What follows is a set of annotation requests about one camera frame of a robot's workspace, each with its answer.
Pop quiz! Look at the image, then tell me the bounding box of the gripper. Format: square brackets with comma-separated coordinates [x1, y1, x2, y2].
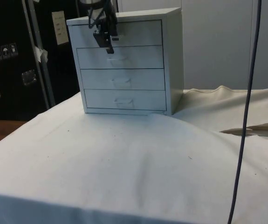
[87, 2, 125, 55]

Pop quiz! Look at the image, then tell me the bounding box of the white chest of drawers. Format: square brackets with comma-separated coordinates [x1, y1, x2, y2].
[66, 7, 185, 116]

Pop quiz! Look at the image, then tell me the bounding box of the black cabinet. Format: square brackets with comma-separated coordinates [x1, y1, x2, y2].
[0, 0, 81, 122]

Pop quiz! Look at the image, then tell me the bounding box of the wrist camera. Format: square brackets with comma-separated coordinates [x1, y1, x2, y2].
[79, 0, 112, 6]

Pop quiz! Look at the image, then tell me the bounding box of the black cable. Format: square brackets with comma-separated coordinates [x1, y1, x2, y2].
[227, 0, 263, 224]

